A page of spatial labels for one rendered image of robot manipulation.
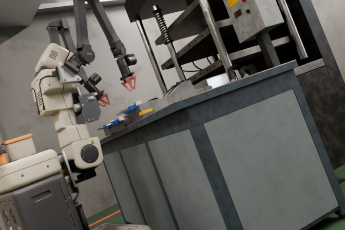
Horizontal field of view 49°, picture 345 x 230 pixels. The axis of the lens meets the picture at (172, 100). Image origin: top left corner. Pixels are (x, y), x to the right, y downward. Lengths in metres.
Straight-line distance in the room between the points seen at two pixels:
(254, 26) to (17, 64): 3.35
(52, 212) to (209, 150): 0.79
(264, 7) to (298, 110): 0.82
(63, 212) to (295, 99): 1.23
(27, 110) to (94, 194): 1.34
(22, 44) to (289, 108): 3.94
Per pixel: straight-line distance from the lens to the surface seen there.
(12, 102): 4.95
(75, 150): 2.11
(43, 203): 1.89
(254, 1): 2.48
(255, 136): 1.76
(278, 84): 1.88
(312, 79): 2.99
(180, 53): 3.28
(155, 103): 2.21
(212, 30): 2.67
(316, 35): 3.15
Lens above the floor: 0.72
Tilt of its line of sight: 3 degrees up
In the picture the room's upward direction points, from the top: 21 degrees counter-clockwise
